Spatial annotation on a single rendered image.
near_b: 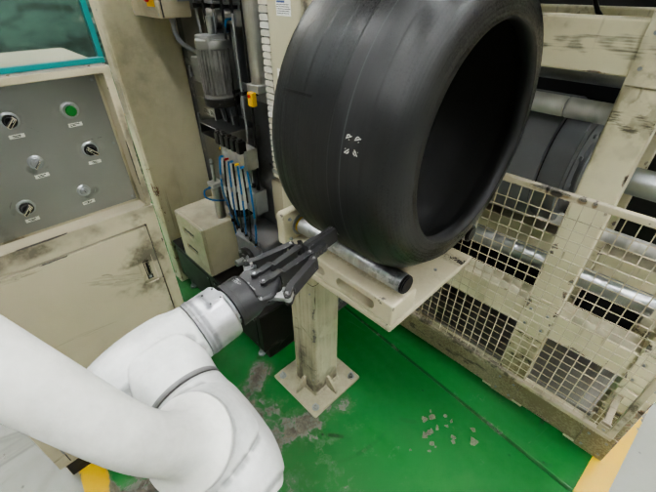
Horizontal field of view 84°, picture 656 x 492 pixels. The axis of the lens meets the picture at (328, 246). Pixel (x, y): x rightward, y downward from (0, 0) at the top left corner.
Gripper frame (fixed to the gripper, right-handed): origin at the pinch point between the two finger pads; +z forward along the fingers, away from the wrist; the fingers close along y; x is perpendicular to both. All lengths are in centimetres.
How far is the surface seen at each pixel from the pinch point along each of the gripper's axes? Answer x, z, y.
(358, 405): 107, 17, 11
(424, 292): 26.4, 22.6, -9.2
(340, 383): 106, 19, 24
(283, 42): -25.0, 24.3, 33.7
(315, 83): -25.7, 6.3, 3.8
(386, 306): 19.1, 8.4, -8.6
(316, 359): 82, 11, 27
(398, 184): -13.1, 6.9, -11.8
